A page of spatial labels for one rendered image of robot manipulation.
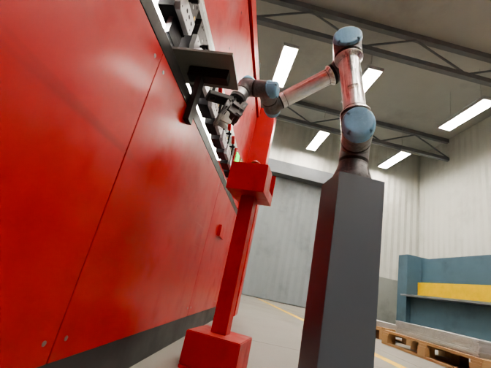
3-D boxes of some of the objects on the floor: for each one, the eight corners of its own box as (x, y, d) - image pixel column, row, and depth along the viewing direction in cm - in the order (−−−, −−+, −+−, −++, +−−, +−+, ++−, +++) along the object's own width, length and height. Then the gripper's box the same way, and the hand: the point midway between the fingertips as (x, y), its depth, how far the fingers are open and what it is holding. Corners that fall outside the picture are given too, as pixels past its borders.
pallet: (574, 399, 225) (571, 378, 229) (481, 380, 216) (481, 359, 220) (446, 356, 338) (446, 342, 342) (381, 342, 329) (382, 328, 334)
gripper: (251, 99, 125) (233, 128, 112) (242, 112, 132) (223, 142, 119) (234, 87, 123) (214, 115, 110) (226, 101, 130) (205, 129, 117)
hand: (214, 123), depth 115 cm, fingers closed
